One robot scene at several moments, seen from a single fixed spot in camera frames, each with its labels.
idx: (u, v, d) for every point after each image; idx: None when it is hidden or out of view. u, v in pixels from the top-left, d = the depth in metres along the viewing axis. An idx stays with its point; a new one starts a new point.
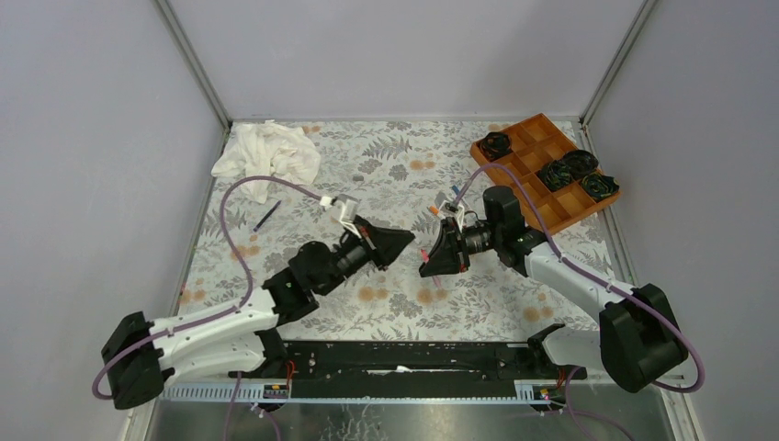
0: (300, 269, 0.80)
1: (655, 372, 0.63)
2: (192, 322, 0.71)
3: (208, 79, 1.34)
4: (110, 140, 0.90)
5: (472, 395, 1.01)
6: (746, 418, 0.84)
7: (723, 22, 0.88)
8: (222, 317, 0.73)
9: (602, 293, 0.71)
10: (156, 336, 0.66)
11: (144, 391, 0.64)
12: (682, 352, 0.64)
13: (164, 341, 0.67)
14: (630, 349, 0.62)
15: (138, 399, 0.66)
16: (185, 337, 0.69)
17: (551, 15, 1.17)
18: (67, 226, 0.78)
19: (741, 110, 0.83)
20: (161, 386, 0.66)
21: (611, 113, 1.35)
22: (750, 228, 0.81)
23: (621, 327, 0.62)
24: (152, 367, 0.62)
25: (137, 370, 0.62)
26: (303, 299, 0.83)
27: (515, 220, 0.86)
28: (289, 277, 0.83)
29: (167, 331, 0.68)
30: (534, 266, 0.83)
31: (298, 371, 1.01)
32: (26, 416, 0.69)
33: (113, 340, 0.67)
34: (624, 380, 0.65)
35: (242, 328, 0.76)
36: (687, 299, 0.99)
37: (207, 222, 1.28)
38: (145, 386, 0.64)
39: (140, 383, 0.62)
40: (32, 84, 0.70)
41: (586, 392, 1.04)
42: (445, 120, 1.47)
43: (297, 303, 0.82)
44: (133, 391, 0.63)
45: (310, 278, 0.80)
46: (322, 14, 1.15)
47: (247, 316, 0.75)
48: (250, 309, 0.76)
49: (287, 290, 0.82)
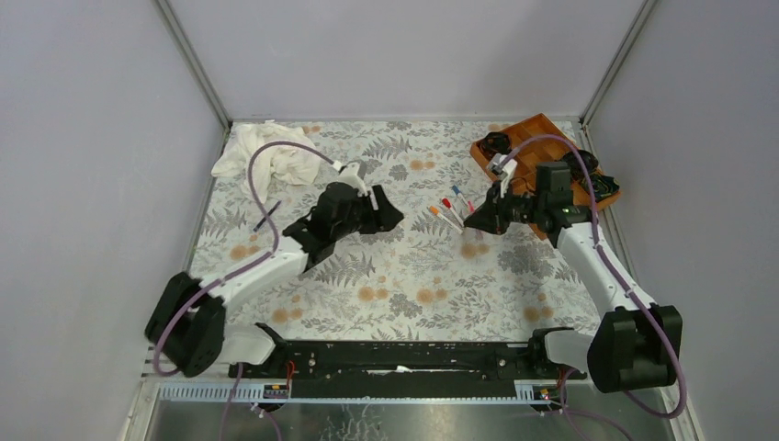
0: (329, 198, 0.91)
1: (630, 384, 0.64)
2: (239, 268, 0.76)
3: (208, 79, 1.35)
4: (109, 139, 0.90)
5: (472, 395, 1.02)
6: (746, 418, 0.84)
7: (725, 21, 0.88)
8: (264, 261, 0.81)
9: (619, 295, 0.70)
10: (211, 285, 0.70)
11: (212, 343, 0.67)
12: (665, 377, 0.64)
13: (220, 288, 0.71)
14: (619, 355, 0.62)
15: (208, 356, 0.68)
16: (237, 283, 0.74)
17: (551, 14, 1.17)
18: (67, 226, 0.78)
19: (743, 110, 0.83)
20: (220, 341, 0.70)
21: (611, 113, 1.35)
22: (750, 228, 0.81)
23: (620, 335, 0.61)
24: (220, 310, 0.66)
25: (206, 317, 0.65)
26: (321, 240, 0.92)
27: (564, 190, 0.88)
28: (307, 225, 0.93)
29: (219, 280, 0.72)
30: (567, 242, 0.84)
31: (299, 371, 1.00)
32: (24, 415, 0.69)
33: (160, 311, 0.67)
34: (597, 378, 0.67)
35: (282, 269, 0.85)
36: (686, 300, 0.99)
37: (207, 222, 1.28)
38: (210, 340, 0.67)
39: (209, 330, 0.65)
40: (31, 84, 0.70)
41: (588, 392, 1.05)
42: (445, 120, 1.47)
43: (319, 241, 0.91)
44: (202, 348, 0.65)
45: (342, 204, 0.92)
46: (323, 14, 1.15)
47: (283, 257, 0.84)
48: (283, 252, 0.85)
49: (308, 233, 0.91)
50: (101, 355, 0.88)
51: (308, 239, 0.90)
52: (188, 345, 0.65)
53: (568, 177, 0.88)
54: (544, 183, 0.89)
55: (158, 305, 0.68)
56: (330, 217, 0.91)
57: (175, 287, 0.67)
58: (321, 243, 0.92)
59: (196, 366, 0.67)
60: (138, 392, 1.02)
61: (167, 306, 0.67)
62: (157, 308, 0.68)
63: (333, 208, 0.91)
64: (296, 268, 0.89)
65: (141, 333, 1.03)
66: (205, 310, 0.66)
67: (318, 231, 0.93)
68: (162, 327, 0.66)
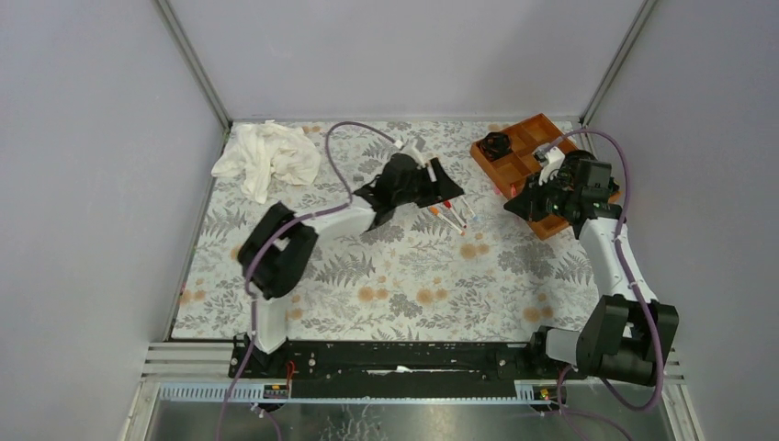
0: (391, 169, 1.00)
1: (609, 371, 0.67)
2: (325, 211, 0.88)
3: (208, 80, 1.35)
4: (110, 139, 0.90)
5: (473, 395, 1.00)
6: (746, 418, 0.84)
7: (726, 21, 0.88)
8: (342, 210, 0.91)
9: (621, 285, 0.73)
10: (304, 218, 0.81)
11: (299, 267, 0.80)
12: (649, 377, 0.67)
13: (311, 221, 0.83)
14: (604, 336, 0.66)
15: (292, 278, 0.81)
16: (324, 221, 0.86)
17: (552, 14, 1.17)
18: (66, 226, 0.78)
19: (743, 110, 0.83)
20: (303, 269, 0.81)
21: (611, 113, 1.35)
22: (750, 228, 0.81)
23: (609, 319, 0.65)
24: (311, 239, 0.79)
25: (299, 243, 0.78)
26: (384, 205, 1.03)
27: (600, 188, 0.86)
28: (371, 192, 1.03)
29: (310, 214, 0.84)
30: (587, 231, 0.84)
31: (298, 371, 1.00)
32: (24, 415, 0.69)
33: (256, 234, 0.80)
34: (581, 359, 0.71)
35: (351, 222, 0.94)
36: (686, 300, 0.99)
37: (207, 222, 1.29)
38: (297, 267, 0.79)
39: (299, 256, 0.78)
40: (32, 84, 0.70)
41: (587, 392, 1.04)
42: (445, 120, 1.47)
43: (381, 206, 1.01)
44: (288, 274, 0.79)
45: (403, 174, 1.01)
46: (323, 14, 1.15)
47: (354, 212, 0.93)
48: (355, 207, 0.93)
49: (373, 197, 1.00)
50: (101, 355, 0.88)
51: (372, 202, 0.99)
52: (278, 266, 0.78)
53: (608, 176, 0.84)
54: (581, 176, 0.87)
55: (256, 229, 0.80)
56: (393, 186, 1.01)
57: (274, 215, 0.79)
58: (384, 208, 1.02)
59: (280, 287, 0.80)
60: (138, 392, 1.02)
61: (265, 231, 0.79)
62: (255, 231, 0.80)
63: (395, 177, 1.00)
64: (362, 225, 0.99)
65: (141, 333, 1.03)
66: (298, 241, 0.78)
67: (380, 197, 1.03)
68: (256, 249, 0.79)
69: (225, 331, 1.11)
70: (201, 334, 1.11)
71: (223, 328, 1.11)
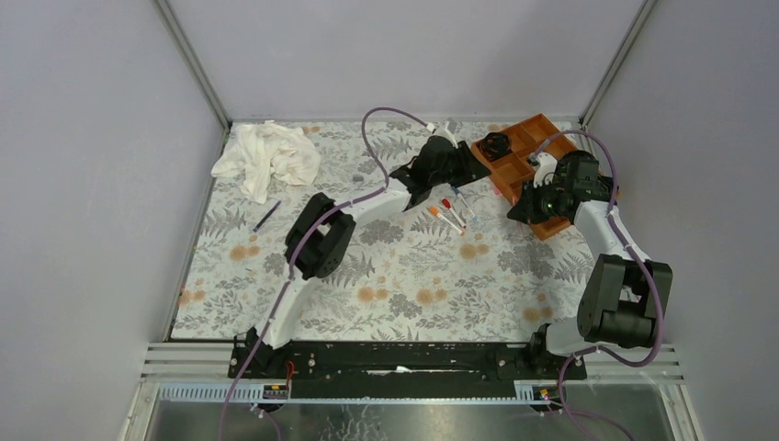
0: (428, 151, 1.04)
1: (612, 332, 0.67)
2: (363, 197, 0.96)
3: (208, 80, 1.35)
4: (109, 139, 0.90)
5: (472, 396, 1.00)
6: (747, 419, 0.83)
7: (725, 21, 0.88)
8: (377, 197, 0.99)
9: (616, 246, 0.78)
10: (344, 206, 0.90)
11: (341, 251, 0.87)
12: (649, 333, 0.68)
13: (350, 209, 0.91)
14: (604, 295, 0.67)
15: (335, 261, 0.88)
16: (360, 208, 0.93)
17: (551, 15, 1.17)
18: (66, 226, 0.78)
19: (742, 110, 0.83)
20: (344, 252, 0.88)
21: (611, 113, 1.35)
22: (750, 227, 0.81)
23: (606, 274, 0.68)
24: (351, 225, 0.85)
25: (341, 228, 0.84)
26: (420, 186, 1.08)
27: (591, 180, 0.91)
28: (408, 173, 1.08)
29: (348, 203, 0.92)
30: (581, 213, 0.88)
31: (298, 371, 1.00)
32: (23, 416, 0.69)
33: (300, 222, 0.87)
34: (583, 325, 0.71)
35: (389, 203, 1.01)
36: (684, 300, 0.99)
37: (207, 222, 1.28)
38: (339, 250, 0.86)
39: (340, 241, 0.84)
40: (31, 85, 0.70)
41: (587, 392, 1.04)
42: (445, 120, 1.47)
43: (418, 186, 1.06)
44: (333, 256, 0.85)
45: (440, 155, 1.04)
46: (323, 14, 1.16)
47: (394, 194, 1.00)
48: (394, 189, 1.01)
49: (408, 177, 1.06)
50: (100, 355, 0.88)
51: (409, 184, 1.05)
52: (322, 251, 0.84)
53: (596, 169, 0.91)
54: (570, 174, 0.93)
55: (300, 217, 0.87)
56: (429, 168, 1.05)
57: (316, 204, 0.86)
58: (421, 188, 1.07)
59: (324, 268, 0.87)
60: (138, 392, 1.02)
61: (309, 219, 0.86)
62: (300, 219, 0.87)
63: (432, 159, 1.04)
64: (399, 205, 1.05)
65: (141, 333, 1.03)
66: (338, 226, 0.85)
67: (417, 178, 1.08)
68: (302, 234, 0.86)
69: (224, 332, 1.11)
70: (201, 334, 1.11)
71: (222, 329, 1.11)
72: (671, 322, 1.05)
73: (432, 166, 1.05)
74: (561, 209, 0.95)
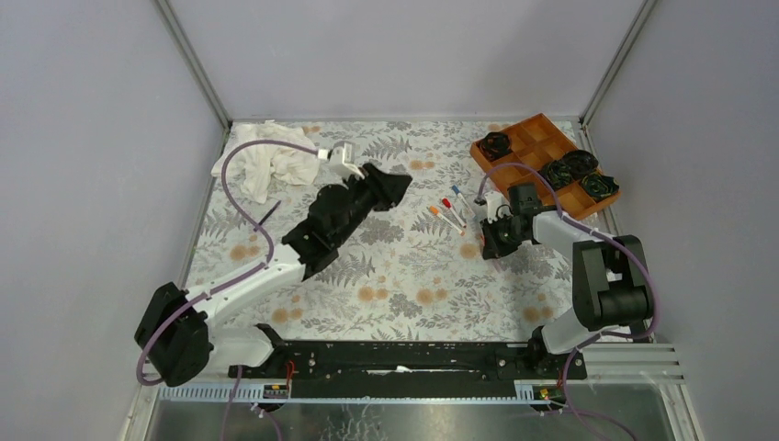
0: (320, 216, 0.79)
1: (614, 311, 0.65)
2: (228, 282, 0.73)
3: (208, 80, 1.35)
4: (109, 140, 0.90)
5: (472, 395, 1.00)
6: (746, 419, 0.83)
7: (725, 20, 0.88)
8: (253, 274, 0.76)
9: (582, 236, 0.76)
10: (197, 300, 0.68)
11: (193, 357, 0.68)
12: (648, 300, 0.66)
13: (206, 304, 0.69)
14: (591, 279, 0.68)
15: (186, 368, 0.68)
16: (224, 298, 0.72)
17: (551, 14, 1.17)
18: (67, 226, 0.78)
19: (743, 110, 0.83)
20: (205, 353, 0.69)
21: (611, 113, 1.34)
22: (750, 227, 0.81)
23: (587, 258, 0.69)
24: (199, 328, 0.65)
25: (186, 333, 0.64)
26: (318, 251, 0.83)
27: (532, 200, 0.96)
28: (304, 231, 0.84)
29: (204, 293, 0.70)
30: (538, 225, 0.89)
31: (298, 371, 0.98)
32: (23, 416, 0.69)
33: (147, 319, 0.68)
34: (583, 318, 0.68)
35: (275, 282, 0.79)
36: (683, 301, 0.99)
37: (207, 222, 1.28)
38: (194, 354, 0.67)
39: (191, 346, 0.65)
40: (32, 84, 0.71)
41: (587, 392, 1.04)
42: (445, 120, 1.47)
43: (313, 255, 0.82)
44: (185, 361, 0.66)
45: (332, 218, 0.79)
46: (323, 15, 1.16)
47: (276, 269, 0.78)
48: (277, 263, 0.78)
49: (309, 241, 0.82)
50: (101, 353, 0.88)
51: (303, 252, 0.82)
52: (170, 357, 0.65)
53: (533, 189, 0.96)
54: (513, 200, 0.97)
55: (147, 313, 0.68)
56: (325, 230, 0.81)
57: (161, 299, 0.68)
58: (320, 254, 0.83)
59: (178, 375, 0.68)
60: (139, 392, 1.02)
61: (155, 316, 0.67)
62: (146, 315, 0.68)
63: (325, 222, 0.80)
64: (292, 278, 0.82)
65: None
66: (187, 325, 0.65)
67: (316, 240, 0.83)
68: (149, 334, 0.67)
69: None
70: None
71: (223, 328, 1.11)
72: (670, 322, 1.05)
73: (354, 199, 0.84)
74: (514, 231, 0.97)
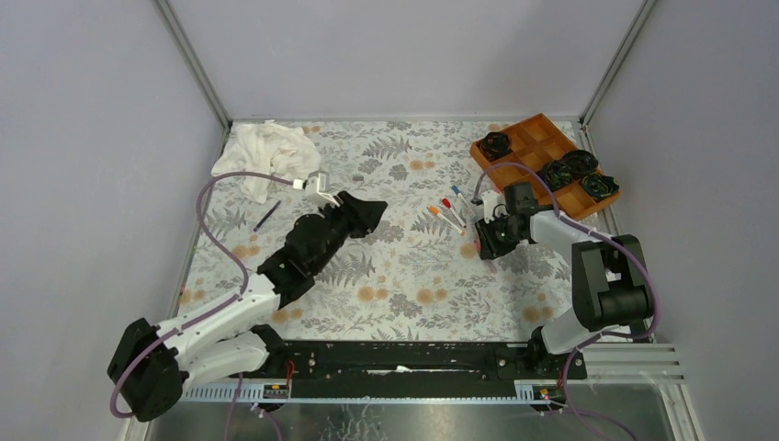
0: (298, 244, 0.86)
1: (613, 312, 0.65)
2: (198, 317, 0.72)
3: (208, 80, 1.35)
4: (109, 140, 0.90)
5: (472, 395, 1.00)
6: (746, 419, 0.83)
7: (726, 20, 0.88)
8: (226, 307, 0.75)
9: (581, 236, 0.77)
10: (167, 336, 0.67)
11: (164, 394, 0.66)
12: (648, 299, 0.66)
13: (176, 339, 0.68)
14: (590, 280, 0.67)
15: (160, 403, 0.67)
16: (195, 332, 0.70)
17: (551, 14, 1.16)
18: (67, 226, 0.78)
19: (743, 111, 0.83)
20: (178, 387, 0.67)
21: (611, 113, 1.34)
22: (750, 227, 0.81)
23: (587, 259, 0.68)
24: (170, 365, 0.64)
25: (156, 369, 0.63)
26: (296, 279, 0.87)
27: (528, 200, 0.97)
28: (281, 260, 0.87)
29: (176, 330, 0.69)
30: (536, 226, 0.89)
31: (298, 371, 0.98)
32: (24, 416, 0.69)
33: (119, 354, 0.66)
34: (583, 318, 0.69)
35: (250, 313, 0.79)
36: (683, 301, 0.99)
37: (207, 222, 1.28)
38: (165, 389, 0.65)
39: (161, 384, 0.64)
40: (31, 84, 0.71)
41: (587, 392, 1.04)
42: (445, 120, 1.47)
43: (291, 283, 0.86)
44: (156, 395, 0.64)
45: (310, 249, 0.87)
46: (323, 15, 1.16)
47: (251, 301, 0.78)
48: (252, 294, 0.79)
49: (285, 270, 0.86)
50: (101, 353, 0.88)
51: (281, 281, 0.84)
52: (141, 393, 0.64)
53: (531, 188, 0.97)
54: (510, 199, 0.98)
55: (118, 347, 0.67)
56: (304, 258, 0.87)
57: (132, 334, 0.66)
58: (297, 282, 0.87)
59: (151, 409, 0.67)
60: None
61: (127, 352, 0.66)
62: (118, 348, 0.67)
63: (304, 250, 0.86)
64: (268, 307, 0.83)
65: None
66: (157, 360, 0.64)
67: (293, 268, 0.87)
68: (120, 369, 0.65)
69: None
70: None
71: None
72: (670, 322, 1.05)
73: (331, 227, 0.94)
74: (512, 231, 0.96)
